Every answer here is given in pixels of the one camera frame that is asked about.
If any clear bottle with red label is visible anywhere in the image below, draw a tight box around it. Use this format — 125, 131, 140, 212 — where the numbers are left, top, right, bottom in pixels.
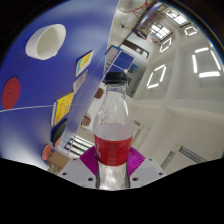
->
92, 71, 135, 191

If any person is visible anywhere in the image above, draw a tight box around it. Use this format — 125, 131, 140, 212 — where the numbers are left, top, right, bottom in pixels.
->
120, 23, 148, 40

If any white mug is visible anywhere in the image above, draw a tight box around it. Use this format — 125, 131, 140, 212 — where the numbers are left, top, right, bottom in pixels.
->
25, 23, 67, 61

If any pinkish grey notebook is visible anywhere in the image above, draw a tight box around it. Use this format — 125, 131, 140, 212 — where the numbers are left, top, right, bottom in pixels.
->
72, 68, 89, 94

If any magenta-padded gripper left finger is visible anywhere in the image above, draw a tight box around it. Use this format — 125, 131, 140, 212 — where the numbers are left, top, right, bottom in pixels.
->
57, 145, 100, 190

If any flat round red coaster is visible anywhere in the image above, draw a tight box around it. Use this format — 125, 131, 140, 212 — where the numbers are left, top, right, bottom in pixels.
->
1, 77, 22, 111

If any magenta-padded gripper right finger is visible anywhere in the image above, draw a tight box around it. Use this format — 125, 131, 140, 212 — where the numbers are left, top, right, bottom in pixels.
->
126, 146, 167, 189

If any dark door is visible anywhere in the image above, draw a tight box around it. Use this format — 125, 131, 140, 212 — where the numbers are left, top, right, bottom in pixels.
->
123, 38, 150, 59

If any brown cardboard box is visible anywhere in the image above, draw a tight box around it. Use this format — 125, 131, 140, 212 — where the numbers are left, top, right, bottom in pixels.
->
45, 149, 71, 173

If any brown armchair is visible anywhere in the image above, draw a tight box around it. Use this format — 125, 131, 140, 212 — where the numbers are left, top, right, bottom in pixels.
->
93, 87, 105, 100
80, 115, 92, 128

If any small yellow and blue book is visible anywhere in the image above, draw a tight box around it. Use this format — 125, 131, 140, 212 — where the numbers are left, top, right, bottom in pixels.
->
74, 49, 95, 78

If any group of ceiling lights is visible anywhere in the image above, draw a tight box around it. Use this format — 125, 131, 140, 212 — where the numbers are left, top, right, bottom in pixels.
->
146, 9, 223, 90

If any large yellow book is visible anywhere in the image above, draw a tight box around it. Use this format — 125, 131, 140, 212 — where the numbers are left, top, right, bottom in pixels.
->
50, 91, 75, 127

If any tall dark-framed window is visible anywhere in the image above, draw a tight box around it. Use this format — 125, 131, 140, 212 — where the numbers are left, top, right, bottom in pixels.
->
64, 132, 95, 158

